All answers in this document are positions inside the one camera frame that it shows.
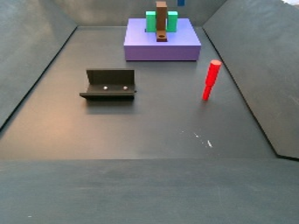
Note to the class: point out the red hexagonal peg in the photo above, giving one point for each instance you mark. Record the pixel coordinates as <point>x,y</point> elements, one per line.
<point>211,78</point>

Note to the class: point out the blue hexagonal peg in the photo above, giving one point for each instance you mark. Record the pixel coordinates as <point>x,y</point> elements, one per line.
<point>181,2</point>

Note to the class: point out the brown L-shaped block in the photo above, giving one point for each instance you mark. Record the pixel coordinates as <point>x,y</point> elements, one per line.
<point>161,21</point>

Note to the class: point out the black angle bracket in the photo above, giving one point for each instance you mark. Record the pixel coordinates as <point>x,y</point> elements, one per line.
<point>113,83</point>

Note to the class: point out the purple board block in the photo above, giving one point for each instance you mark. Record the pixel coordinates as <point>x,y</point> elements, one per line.
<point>182,47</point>

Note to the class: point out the green block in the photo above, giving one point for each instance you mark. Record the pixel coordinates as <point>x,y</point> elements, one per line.
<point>171,21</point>

